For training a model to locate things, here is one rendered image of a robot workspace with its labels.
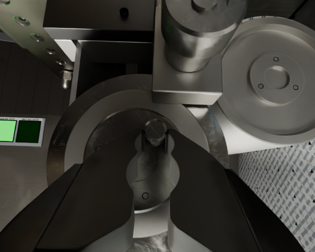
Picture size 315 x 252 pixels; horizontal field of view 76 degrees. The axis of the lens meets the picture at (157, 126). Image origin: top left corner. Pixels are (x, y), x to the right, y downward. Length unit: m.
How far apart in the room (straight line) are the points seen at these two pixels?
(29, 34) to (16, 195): 0.36
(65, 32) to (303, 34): 0.21
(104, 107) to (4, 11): 0.29
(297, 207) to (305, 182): 0.03
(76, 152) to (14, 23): 0.32
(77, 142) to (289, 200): 0.25
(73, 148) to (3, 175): 0.45
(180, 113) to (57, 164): 0.11
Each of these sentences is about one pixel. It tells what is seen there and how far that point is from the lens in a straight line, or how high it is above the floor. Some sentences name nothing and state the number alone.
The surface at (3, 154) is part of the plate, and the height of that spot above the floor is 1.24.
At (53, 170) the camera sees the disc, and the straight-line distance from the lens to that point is 0.18.
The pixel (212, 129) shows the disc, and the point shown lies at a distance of 0.17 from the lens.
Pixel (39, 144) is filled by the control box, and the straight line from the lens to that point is 0.57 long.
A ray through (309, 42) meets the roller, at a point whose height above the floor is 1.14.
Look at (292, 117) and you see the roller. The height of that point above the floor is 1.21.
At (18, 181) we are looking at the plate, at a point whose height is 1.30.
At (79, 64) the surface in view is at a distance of 0.21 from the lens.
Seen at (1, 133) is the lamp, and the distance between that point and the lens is 0.62.
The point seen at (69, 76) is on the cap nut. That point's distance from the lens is 0.57.
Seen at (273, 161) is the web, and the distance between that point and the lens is 0.33.
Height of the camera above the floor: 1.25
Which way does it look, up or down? 11 degrees down
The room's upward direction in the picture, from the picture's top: 178 degrees counter-clockwise
